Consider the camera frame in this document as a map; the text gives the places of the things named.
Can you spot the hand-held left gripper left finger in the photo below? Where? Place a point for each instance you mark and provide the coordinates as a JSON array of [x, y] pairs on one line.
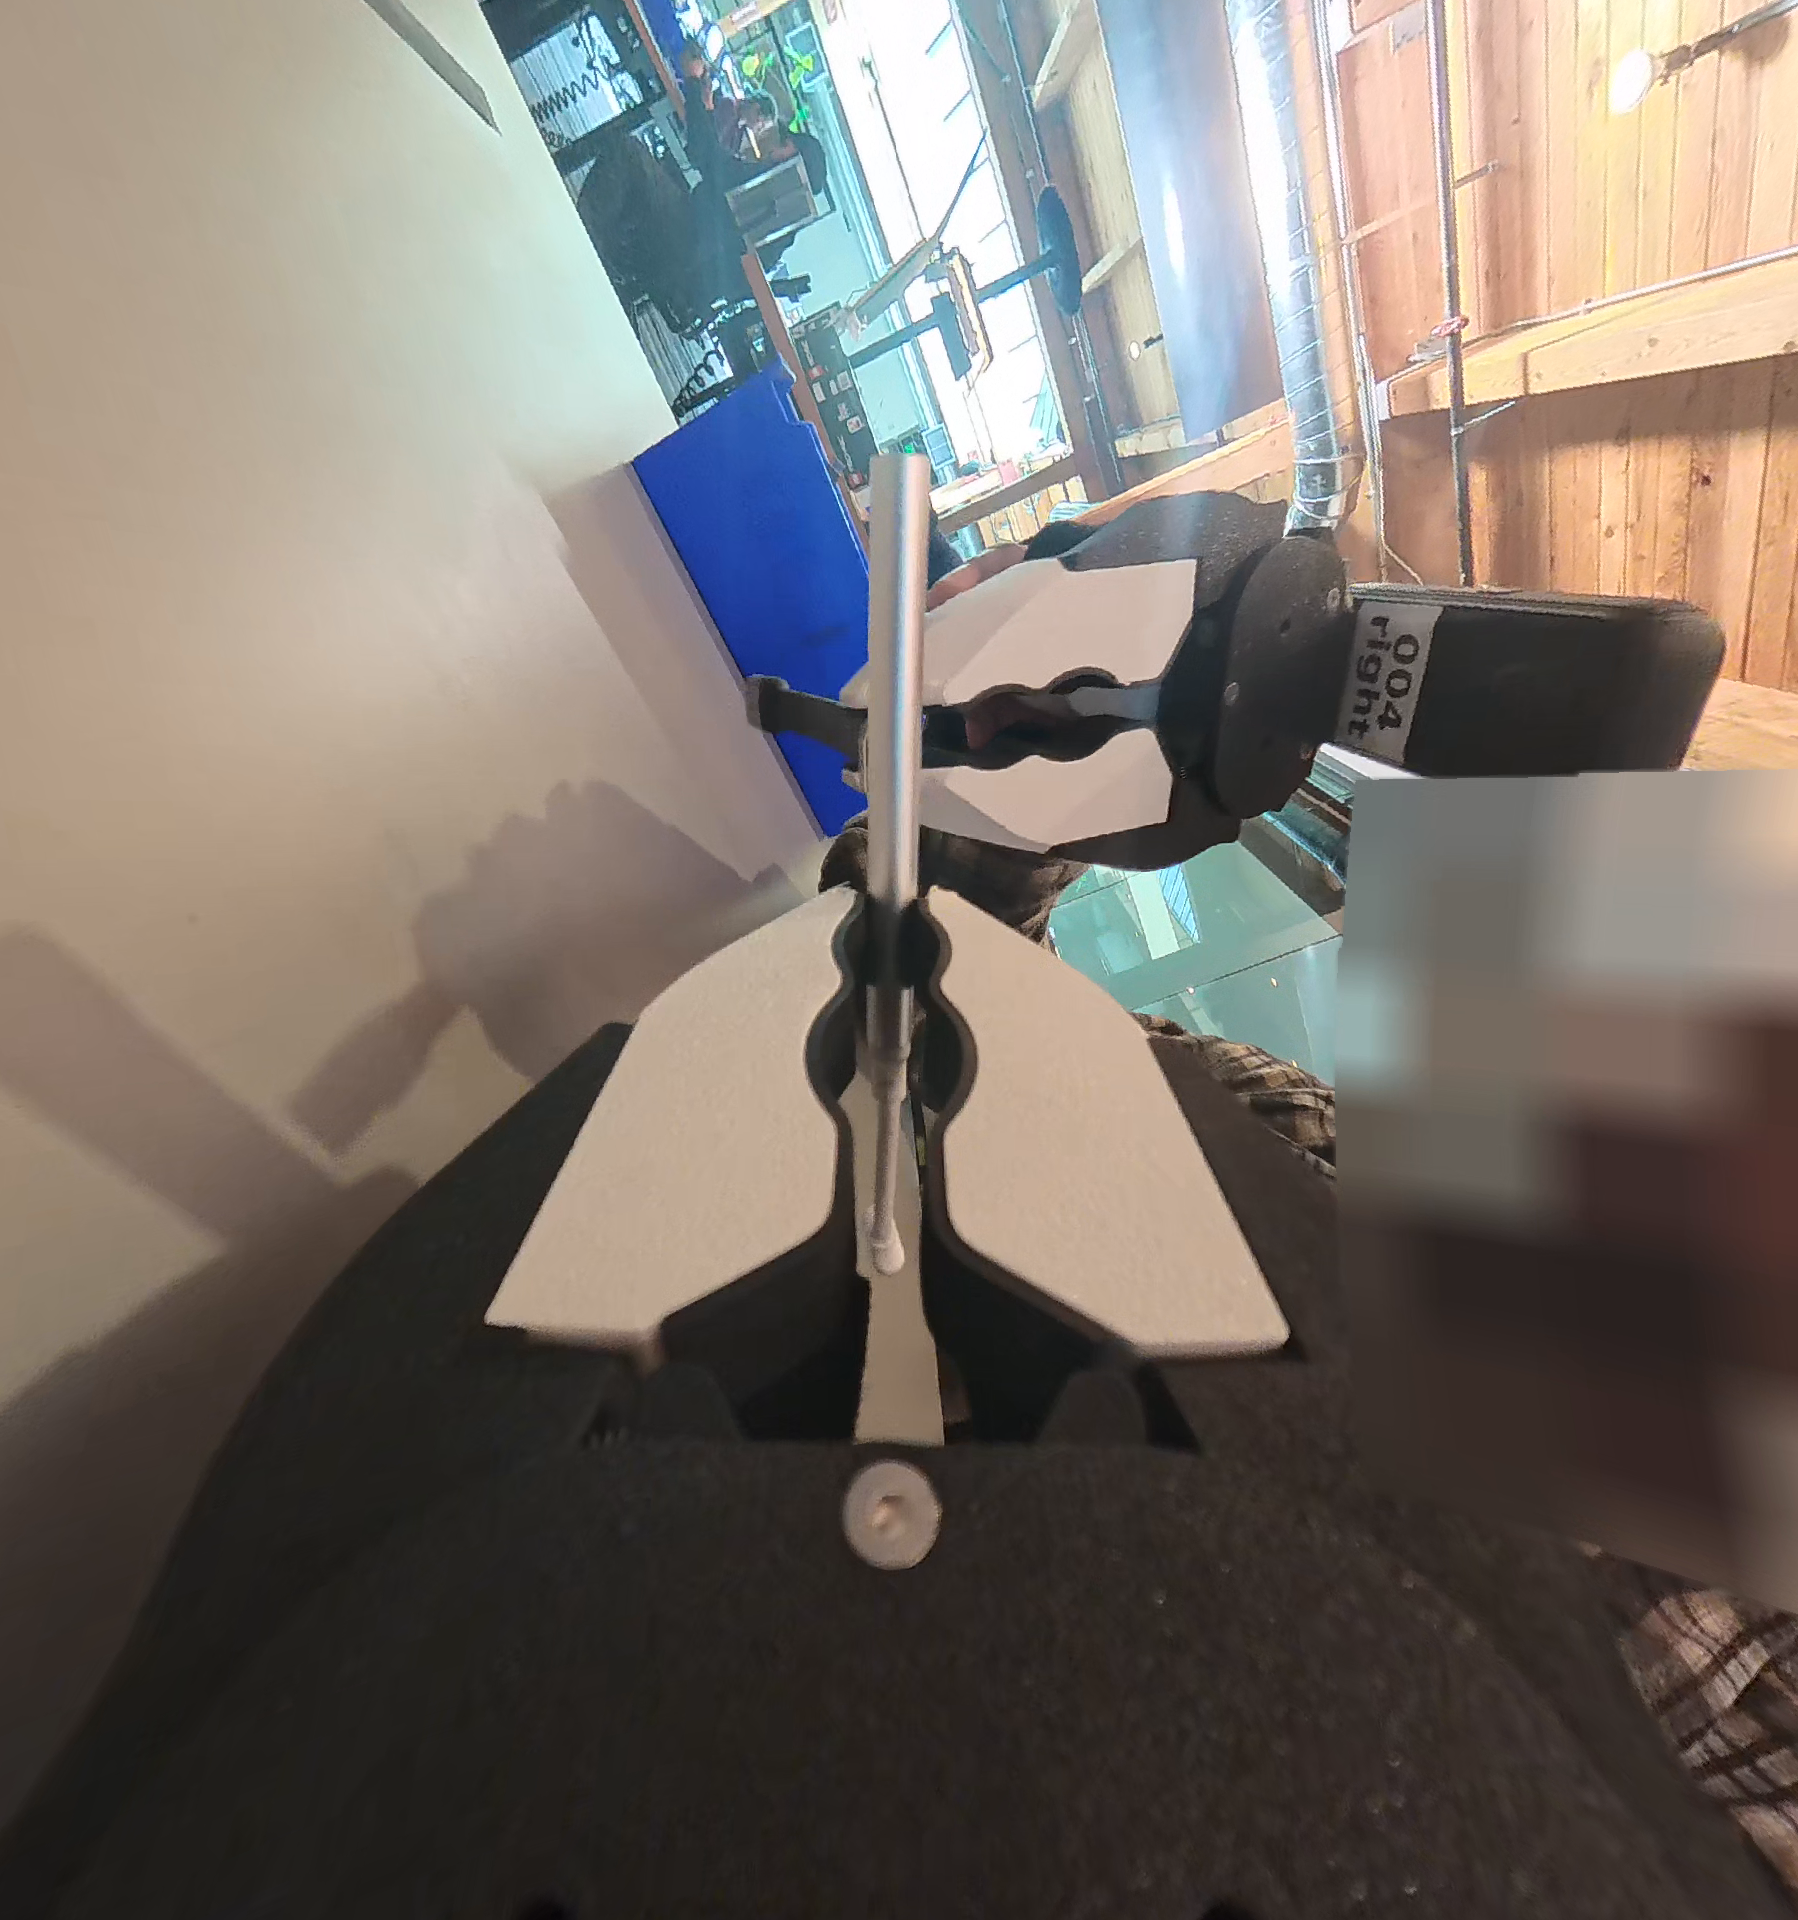
[[688, 1171]]

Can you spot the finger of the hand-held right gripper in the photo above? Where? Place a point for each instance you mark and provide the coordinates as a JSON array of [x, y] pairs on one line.
[[1064, 787], [1064, 622]]

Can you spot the person's plaid shirt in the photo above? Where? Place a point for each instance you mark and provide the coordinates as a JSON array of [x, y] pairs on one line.
[[1739, 1710]]

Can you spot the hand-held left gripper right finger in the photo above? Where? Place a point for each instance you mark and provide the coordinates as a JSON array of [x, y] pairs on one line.
[[1081, 1171]]

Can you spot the black pole stand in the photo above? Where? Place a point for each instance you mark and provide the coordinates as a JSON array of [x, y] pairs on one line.
[[1059, 249]]

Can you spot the silver ventilation duct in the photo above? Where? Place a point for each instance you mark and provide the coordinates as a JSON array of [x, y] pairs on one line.
[[1289, 301]]

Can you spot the round wall lamp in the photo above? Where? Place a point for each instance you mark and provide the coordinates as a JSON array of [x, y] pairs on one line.
[[1638, 79]]

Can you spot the silver metal tube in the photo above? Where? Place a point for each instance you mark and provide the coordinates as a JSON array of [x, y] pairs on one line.
[[897, 676]]

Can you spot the blue plastic bin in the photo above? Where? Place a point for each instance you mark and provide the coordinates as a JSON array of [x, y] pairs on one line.
[[749, 571]]

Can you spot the black office chair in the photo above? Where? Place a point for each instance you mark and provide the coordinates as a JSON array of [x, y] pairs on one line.
[[653, 241]]

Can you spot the person's right hand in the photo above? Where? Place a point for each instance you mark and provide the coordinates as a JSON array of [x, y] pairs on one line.
[[981, 575]]

